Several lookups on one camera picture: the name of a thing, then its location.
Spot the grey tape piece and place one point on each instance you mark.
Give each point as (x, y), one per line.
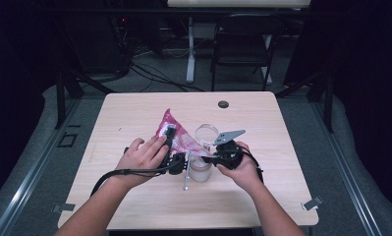
(64, 207)
(312, 203)

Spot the black folding chair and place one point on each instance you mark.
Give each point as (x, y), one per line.
(249, 24)

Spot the clear glass cup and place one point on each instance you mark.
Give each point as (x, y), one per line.
(201, 172)

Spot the pink clear plastic packet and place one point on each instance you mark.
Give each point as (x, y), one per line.
(183, 141)

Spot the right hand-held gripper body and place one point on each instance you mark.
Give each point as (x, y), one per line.
(229, 155)

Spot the black metal stand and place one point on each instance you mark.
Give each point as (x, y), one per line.
(60, 98)
(329, 105)

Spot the white desk leg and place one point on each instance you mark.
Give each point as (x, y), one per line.
(191, 65)
(268, 77)

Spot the aluminium floor rail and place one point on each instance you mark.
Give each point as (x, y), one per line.
(347, 170)
(29, 183)

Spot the white desk top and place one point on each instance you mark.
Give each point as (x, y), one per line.
(236, 3)

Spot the dark equipment box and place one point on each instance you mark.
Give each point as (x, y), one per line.
(101, 46)

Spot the person's left hand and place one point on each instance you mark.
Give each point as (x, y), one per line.
(141, 160)

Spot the person's right hand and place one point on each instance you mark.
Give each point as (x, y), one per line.
(246, 173)

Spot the black table grommet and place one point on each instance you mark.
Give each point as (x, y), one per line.
(223, 104)

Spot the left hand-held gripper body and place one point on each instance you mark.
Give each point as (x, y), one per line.
(175, 162)

